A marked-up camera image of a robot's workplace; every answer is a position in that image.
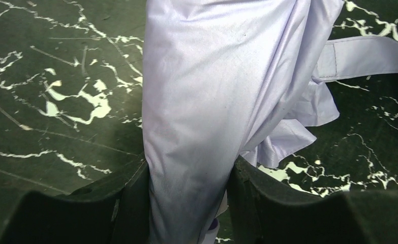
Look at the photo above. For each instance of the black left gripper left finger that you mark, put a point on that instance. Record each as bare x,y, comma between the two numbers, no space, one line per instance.
114,209

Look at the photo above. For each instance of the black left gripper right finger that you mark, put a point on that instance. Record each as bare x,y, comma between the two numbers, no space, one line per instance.
264,210

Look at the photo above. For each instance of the lavender folding umbrella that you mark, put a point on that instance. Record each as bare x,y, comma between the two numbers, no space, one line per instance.
223,79

